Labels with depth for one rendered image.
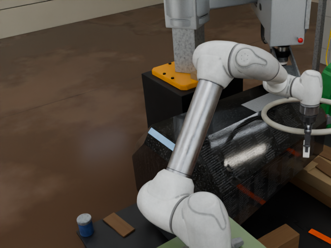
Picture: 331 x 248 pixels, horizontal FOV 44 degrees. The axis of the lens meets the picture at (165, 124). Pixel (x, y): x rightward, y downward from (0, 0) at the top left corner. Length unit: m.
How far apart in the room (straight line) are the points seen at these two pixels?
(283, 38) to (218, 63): 1.23
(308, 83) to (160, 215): 0.94
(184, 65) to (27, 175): 1.67
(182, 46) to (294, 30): 0.90
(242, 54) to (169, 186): 0.54
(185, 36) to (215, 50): 1.59
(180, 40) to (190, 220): 2.01
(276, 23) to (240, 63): 1.25
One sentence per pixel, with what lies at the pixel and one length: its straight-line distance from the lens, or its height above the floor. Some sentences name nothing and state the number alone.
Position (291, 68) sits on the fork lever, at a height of 0.98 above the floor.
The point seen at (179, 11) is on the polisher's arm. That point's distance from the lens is 3.04.
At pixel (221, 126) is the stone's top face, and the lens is 2.42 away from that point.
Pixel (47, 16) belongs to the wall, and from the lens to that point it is 8.21.
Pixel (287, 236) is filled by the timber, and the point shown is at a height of 0.13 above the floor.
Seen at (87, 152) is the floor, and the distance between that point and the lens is 3.88.
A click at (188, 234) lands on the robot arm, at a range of 1.45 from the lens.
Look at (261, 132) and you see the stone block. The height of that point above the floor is 0.74.
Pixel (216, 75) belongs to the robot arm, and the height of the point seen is 1.42.
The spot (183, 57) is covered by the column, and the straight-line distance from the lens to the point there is 3.23.
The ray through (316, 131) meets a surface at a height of 0.95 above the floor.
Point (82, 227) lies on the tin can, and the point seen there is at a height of 0.11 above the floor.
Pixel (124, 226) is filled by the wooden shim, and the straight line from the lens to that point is 2.96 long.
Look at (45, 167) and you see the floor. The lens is 3.81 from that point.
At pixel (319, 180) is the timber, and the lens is 3.10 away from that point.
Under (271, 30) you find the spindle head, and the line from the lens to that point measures 2.72.
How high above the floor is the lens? 2.03
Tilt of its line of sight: 29 degrees down
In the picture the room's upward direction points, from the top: 5 degrees counter-clockwise
